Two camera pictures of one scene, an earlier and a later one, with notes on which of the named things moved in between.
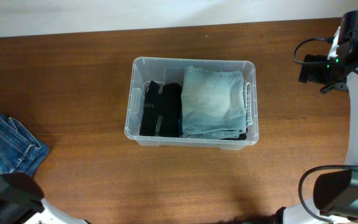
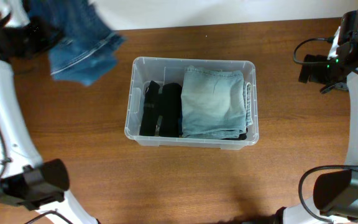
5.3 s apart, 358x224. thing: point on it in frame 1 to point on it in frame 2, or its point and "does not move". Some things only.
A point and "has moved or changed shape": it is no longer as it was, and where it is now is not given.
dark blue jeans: x=9 y=147 has moved or changed shape
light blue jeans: x=215 y=103 does not move
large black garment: x=165 y=101 does not move
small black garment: x=242 y=137 does not move
